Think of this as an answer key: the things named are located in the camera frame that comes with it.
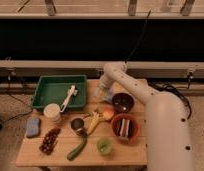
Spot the light blue towel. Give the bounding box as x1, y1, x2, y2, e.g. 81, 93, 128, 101
94, 88, 114, 103

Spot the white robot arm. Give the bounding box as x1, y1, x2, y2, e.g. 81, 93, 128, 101
99, 62, 195, 171

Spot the dark metal cup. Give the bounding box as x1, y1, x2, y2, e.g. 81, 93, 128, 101
71, 118, 85, 135

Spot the small green plastic cup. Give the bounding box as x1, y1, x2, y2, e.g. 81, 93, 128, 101
97, 137, 112, 156

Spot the white plastic cup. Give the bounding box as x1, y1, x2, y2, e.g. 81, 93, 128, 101
43, 103, 61, 123

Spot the dark brown bowl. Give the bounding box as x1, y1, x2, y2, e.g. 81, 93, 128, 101
112, 93, 134, 113

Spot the orange peach fruit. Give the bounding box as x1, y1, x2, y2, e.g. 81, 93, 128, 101
102, 108, 115, 121

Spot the yellow banana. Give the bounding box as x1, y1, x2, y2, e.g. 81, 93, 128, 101
87, 112, 99, 135

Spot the orange bowl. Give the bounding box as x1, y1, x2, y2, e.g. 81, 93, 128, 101
111, 113, 139, 145

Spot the white dish brush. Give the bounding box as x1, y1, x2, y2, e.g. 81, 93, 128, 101
60, 85, 78, 113

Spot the striped item in bowl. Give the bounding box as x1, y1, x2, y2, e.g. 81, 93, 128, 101
118, 119, 130, 138

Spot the wooden table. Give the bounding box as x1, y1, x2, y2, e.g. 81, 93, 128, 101
15, 79, 147, 167

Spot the green plastic tray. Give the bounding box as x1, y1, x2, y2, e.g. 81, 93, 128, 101
31, 75, 87, 111

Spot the green cucumber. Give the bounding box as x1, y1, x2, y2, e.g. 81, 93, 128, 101
67, 136, 87, 161

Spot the bunch of dark grapes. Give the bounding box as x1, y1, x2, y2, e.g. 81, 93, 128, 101
39, 128, 60, 155

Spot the blue sponge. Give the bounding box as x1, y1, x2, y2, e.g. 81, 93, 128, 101
26, 118, 41, 138

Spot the black cable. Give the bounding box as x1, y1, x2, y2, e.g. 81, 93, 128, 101
125, 10, 152, 64

